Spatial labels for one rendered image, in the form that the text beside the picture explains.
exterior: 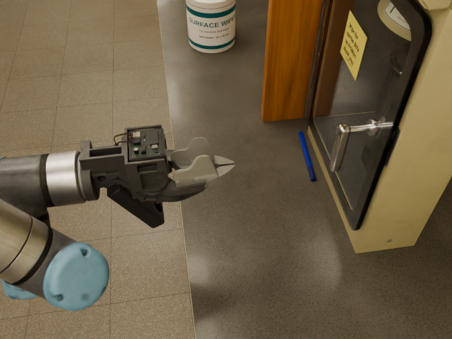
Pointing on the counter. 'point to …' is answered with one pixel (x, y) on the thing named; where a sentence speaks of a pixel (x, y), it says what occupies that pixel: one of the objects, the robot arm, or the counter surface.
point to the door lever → (344, 130)
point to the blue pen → (307, 157)
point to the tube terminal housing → (412, 153)
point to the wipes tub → (211, 25)
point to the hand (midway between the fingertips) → (226, 169)
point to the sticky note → (353, 45)
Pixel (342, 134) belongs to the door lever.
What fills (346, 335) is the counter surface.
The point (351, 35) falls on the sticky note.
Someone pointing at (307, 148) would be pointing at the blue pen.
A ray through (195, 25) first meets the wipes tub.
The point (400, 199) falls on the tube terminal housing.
